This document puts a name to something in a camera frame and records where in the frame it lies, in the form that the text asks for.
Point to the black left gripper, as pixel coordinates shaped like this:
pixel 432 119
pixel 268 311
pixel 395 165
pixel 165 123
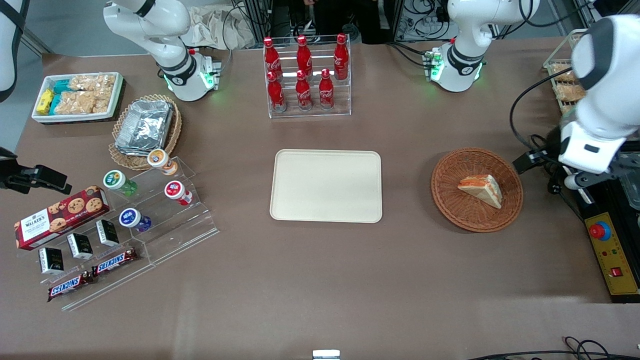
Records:
pixel 551 142

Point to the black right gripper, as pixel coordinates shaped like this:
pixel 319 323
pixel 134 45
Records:
pixel 11 175

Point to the plastic-wrapped triangle sandwich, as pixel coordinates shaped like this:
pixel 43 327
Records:
pixel 481 189

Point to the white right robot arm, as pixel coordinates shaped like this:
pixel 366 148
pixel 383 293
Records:
pixel 150 25

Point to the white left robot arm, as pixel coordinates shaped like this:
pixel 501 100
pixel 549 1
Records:
pixel 602 100

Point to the round brown wicker basket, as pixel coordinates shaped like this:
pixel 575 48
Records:
pixel 450 200

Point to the oval tan wicker basket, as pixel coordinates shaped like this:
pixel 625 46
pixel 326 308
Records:
pixel 170 135

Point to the cream rectangular tray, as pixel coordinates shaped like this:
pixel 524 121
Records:
pixel 326 186

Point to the red Walkers cookie box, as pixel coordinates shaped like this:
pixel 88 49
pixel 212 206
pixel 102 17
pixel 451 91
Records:
pixel 57 220

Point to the white rectangular bin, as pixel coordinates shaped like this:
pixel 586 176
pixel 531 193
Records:
pixel 75 118

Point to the green cap drink bottle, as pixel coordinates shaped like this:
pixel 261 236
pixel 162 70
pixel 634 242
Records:
pixel 116 181

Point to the teal snack pack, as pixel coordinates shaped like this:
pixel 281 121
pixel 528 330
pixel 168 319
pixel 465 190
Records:
pixel 55 102
pixel 62 86

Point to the small black white box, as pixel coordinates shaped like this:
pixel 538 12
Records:
pixel 80 246
pixel 51 260
pixel 107 233

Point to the yellow snack pack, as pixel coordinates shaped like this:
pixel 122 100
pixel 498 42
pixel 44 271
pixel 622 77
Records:
pixel 45 101

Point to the brown snack bag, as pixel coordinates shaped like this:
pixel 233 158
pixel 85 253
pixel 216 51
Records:
pixel 564 74
pixel 570 92

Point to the rice cracker snack bag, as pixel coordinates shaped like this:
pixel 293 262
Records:
pixel 80 102
pixel 95 82

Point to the black control box stand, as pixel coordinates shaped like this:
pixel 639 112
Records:
pixel 600 202

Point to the blue cap drink bottle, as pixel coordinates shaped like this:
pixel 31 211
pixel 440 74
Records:
pixel 131 218

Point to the Snickers chocolate bar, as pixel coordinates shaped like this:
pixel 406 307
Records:
pixel 115 261
pixel 70 286

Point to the stack of foil trays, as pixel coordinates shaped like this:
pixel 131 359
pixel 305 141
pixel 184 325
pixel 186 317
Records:
pixel 145 127

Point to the orange cap drink bottle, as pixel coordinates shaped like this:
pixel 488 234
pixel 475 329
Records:
pixel 159 160

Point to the red cap drink bottle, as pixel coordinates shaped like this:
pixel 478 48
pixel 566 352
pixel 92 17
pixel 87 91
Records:
pixel 175 191

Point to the yellow emergency stop control box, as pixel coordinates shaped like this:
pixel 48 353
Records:
pixel 615 260

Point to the clear acrylic stepped display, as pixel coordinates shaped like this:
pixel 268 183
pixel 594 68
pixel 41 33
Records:
pixel 175 235

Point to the red cola bottle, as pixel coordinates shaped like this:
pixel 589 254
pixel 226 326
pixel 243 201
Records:
pixel 276 94
pixel 341 57
pixel 304 55
pixel 303 92
pixel 326 91
pixel 271 57

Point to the clear acrylic bottle rack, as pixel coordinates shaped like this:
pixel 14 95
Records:
pixel 310 114

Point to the beige cloth bag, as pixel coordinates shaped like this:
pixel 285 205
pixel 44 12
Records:
pixel 220 27

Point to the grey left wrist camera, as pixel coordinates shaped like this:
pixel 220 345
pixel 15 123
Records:
pixel 579 181

